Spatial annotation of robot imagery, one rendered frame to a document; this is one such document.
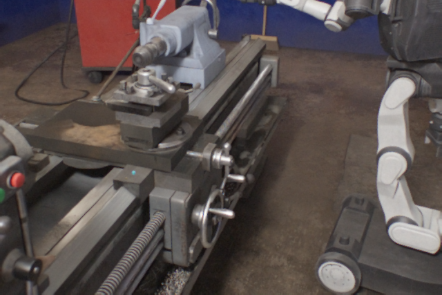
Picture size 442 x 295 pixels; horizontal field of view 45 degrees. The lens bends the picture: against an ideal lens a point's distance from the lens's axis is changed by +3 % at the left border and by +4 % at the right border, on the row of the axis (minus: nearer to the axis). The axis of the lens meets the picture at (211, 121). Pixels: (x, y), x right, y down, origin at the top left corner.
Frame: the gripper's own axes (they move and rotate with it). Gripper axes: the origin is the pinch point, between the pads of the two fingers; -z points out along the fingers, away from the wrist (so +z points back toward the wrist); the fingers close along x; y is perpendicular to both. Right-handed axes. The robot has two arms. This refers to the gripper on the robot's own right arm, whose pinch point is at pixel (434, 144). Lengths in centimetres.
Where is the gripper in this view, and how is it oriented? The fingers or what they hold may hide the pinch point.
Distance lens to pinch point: 270.3
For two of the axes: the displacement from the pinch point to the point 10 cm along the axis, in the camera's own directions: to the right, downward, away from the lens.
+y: -9.9, 1.1, -1.1
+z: -0.2, -8.1, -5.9
